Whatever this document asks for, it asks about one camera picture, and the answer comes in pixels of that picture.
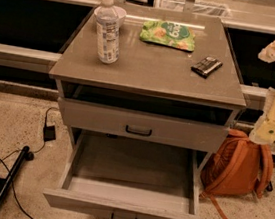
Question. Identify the clear plastic water bottle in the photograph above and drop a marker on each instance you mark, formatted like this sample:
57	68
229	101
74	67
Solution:
107	24

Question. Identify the grey drawer cabinet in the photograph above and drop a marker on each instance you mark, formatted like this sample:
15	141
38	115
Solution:
151	78

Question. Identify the open grey lower drawer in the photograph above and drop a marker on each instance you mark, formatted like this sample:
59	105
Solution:
125	178

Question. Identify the closed grey upper drawer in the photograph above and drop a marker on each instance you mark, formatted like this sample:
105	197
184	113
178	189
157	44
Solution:
147	127

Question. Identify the black snack bar packet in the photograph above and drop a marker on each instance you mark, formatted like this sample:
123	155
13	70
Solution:
206	66

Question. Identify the orange backpack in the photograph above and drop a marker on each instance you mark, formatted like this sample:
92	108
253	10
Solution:
238	167

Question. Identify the green snack bag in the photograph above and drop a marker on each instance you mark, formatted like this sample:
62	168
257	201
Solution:
168	34

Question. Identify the white ceramic bowl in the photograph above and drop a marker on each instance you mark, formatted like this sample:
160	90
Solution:
121	14

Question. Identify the black power adapter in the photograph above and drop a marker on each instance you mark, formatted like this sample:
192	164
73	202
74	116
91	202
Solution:
49	133

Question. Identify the black pole on floor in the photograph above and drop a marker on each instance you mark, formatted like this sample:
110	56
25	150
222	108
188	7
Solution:
12	172

